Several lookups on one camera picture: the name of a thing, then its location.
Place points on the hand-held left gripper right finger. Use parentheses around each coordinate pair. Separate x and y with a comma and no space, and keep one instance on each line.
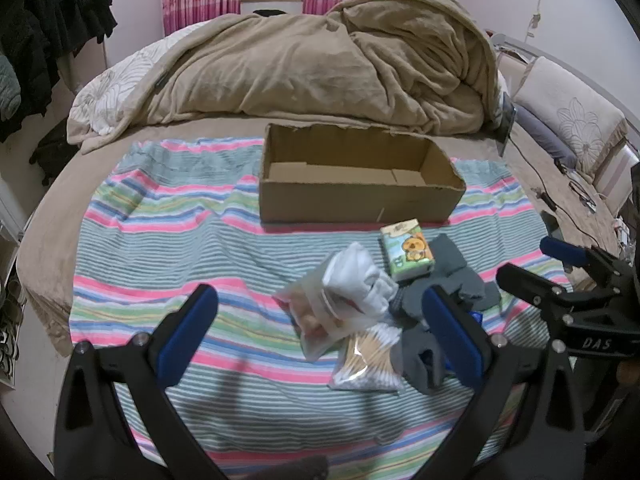
(450,335)

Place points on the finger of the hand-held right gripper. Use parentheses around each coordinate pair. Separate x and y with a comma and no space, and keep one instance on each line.
(562,251)
(530,285)

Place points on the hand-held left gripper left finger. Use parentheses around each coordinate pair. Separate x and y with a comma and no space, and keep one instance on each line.
(187,330)

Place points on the blue packet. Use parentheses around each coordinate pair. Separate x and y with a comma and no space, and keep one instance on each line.
(473,316)

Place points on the grey sock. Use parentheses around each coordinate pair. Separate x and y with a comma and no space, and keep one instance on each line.
(420,360)
(457,275)

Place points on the cotton swab pack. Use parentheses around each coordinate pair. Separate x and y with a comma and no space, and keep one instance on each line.
(367,360)

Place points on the green cartoon tissue pack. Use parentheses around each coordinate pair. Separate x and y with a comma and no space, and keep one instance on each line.
(407,252)

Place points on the white plastic bag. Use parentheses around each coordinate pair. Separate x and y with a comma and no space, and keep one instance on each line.
(357,280)

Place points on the clear plastic packet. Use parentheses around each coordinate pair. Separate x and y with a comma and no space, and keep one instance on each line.
(315,320)

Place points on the brown cardboard box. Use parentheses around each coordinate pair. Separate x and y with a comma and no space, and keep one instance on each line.
(350,195)

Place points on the person's right forearm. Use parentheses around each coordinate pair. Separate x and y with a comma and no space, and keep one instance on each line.
(607,410)

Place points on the black charger plug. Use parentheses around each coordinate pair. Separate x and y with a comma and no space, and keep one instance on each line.
(546,200)

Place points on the striped colourful blanket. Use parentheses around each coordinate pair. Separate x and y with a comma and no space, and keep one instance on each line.
(190,240)

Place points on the white bed headboard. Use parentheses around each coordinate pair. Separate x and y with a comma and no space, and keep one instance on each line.
(615,170)

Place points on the grey pillow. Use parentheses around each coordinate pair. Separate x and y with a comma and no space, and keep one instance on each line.
(547,137)

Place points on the beige floral pillow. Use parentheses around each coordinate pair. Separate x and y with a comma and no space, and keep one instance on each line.
(575,110)

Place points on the black tablet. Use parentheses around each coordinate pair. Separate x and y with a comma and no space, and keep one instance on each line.
(507,120)

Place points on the bed with beige sheet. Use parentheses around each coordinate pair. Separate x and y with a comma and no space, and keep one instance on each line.
(45,260)

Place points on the black white patterned cloth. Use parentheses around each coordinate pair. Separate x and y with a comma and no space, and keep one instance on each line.
(10,320)

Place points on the dark bag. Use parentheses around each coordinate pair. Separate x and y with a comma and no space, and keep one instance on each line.
(55,152)

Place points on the white floral quilt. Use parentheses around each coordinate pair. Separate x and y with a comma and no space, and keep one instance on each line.
(115,85)

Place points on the beige fleece blanket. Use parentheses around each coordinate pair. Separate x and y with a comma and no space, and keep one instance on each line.
(310,60)

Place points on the dark hanging clothes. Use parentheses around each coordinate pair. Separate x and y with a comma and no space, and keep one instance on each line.
(45,20)

